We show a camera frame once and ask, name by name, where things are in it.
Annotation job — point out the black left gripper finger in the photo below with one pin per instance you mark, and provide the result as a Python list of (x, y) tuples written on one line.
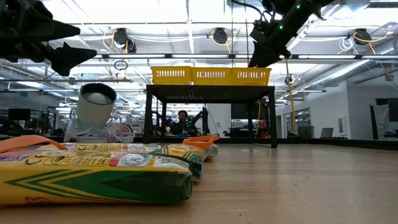
[(71, 57), (59, 31)]

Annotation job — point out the white yellow snack packet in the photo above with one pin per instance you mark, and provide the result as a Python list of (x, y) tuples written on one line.
[(213, 151)]

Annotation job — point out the yellow crayon pack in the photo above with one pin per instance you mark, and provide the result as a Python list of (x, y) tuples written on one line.
[(180, 152), (93, 183)]

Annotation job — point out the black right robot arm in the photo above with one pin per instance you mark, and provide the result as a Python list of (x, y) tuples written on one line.
[(298, 15)]

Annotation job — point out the black background robot arm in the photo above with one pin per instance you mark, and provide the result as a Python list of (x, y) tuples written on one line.
[(157, 123), (202, 119)]

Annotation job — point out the yellow plastic basket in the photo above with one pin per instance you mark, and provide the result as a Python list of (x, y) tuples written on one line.
[(171, 76), (251, 77), (211, 77)]

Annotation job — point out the black computer monitor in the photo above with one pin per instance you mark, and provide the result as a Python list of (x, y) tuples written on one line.
[(19, 114)]

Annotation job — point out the grey laptop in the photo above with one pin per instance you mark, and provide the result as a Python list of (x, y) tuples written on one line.
[(327, 133)]

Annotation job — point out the person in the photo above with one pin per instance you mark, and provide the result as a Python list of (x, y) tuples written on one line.
[(183, 116)]

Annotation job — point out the grey fabric screen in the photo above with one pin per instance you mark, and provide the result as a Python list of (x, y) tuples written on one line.
[(381, 121)]

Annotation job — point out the black aluminium table frame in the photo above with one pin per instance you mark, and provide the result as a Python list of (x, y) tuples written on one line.
[(342, 141)]

